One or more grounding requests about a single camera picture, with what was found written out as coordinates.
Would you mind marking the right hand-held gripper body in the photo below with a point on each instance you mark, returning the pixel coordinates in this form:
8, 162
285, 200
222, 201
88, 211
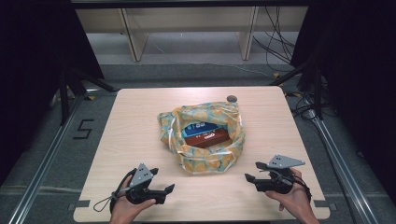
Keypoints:
285, 161

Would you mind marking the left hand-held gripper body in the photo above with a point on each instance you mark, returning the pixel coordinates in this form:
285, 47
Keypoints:
141, 177

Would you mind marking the teal orange-print plastic bag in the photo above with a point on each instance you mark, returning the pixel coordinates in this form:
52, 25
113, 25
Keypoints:
205, 160

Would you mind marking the person's left hand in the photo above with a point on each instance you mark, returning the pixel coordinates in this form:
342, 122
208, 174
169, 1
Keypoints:
123, 208

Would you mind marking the person's right hand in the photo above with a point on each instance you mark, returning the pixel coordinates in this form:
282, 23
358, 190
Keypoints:
297, 199

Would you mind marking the brown box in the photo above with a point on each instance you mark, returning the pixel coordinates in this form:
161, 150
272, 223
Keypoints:
208, 139

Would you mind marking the black tape strip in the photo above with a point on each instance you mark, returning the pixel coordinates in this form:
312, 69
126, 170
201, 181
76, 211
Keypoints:
79, 204
325, 204

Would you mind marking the blue box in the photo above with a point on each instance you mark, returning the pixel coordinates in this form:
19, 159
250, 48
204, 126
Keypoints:
199, 127

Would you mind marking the round grey table grommet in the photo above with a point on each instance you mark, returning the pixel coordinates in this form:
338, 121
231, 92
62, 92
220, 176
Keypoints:
232, 98

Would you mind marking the black metal stand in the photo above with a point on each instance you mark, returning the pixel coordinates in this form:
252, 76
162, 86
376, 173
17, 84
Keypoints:
64, 96
317, 93

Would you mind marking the dark curtain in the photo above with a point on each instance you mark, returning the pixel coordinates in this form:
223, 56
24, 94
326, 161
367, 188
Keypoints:
361, 77
31, 77

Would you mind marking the light wooden shelf unit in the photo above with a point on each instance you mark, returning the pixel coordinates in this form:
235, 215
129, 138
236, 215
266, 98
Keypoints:
137, 40

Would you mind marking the aluminium rail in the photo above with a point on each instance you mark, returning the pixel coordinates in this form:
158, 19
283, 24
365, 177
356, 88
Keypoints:
46, 161
342, 168

